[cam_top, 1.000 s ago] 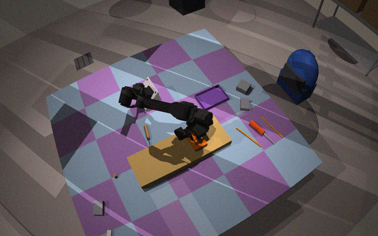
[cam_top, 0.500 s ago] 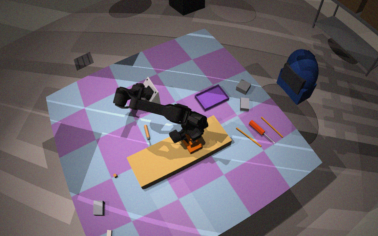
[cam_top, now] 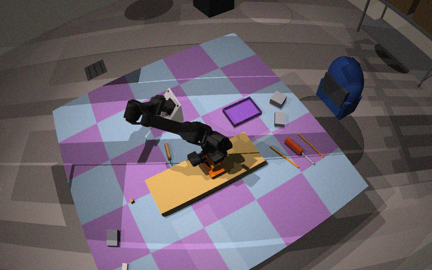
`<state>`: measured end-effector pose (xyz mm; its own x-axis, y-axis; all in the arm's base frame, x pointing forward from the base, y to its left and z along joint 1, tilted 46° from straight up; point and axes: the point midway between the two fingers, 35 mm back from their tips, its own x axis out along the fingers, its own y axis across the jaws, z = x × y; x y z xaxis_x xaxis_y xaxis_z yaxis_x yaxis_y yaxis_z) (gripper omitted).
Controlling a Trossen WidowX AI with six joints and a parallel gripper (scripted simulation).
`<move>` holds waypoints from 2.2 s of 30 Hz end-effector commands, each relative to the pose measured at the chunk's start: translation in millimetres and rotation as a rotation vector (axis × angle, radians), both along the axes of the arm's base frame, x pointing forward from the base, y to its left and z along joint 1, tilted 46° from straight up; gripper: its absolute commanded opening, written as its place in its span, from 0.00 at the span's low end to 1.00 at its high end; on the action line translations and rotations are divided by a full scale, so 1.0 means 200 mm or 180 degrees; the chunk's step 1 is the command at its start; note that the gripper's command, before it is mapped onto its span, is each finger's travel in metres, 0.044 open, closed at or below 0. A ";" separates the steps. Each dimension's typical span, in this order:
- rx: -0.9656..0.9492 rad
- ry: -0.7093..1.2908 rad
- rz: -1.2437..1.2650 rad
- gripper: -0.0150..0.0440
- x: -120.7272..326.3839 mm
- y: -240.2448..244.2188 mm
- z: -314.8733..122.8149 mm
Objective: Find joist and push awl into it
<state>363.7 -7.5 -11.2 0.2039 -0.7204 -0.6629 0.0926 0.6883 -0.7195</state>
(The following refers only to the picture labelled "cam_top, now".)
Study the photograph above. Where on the purple rectangular tray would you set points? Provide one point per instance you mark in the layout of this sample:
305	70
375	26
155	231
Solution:
242	111

